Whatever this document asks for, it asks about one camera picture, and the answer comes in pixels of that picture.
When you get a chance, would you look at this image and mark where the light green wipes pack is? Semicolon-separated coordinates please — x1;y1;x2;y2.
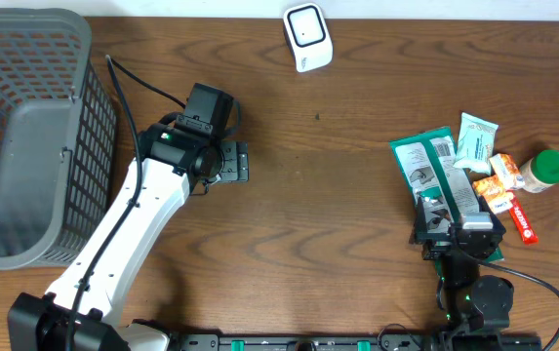
454;112;499;175

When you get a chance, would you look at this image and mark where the green 3M product pouch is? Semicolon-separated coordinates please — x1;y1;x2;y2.
390;127;504;276

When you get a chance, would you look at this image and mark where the white cube barcode scanner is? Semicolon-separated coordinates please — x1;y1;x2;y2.
283;2;334;73

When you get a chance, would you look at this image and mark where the green lid white jar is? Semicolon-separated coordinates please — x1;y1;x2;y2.
520;150;559;193

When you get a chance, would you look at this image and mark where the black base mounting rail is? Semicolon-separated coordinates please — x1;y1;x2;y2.
169;331;541;351

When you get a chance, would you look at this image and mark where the grey plastic shopping basket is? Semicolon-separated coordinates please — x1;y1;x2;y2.
0;9;117;270

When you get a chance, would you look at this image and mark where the red Nescafe stick box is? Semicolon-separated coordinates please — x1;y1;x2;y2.
507;191;539;246

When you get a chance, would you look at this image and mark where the orange white small packet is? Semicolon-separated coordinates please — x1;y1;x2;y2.
472;175;514;215

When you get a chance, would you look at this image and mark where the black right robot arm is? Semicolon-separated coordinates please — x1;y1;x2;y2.
412;198;514;350

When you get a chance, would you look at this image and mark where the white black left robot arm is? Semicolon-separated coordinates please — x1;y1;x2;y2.
7;83;248;350

